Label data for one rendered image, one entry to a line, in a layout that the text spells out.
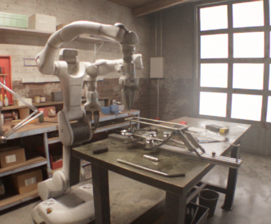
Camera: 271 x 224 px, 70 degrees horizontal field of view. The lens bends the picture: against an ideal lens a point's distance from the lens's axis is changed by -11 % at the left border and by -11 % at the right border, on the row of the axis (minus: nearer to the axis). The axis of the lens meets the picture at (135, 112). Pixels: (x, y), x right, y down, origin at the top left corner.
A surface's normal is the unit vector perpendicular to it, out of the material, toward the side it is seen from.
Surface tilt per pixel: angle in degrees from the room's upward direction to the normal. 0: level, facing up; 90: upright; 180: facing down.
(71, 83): 96
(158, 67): 90
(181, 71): 90
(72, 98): 96
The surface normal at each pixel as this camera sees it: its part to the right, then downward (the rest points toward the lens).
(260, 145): -0.64, 0.11
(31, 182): 0.77, 0.10
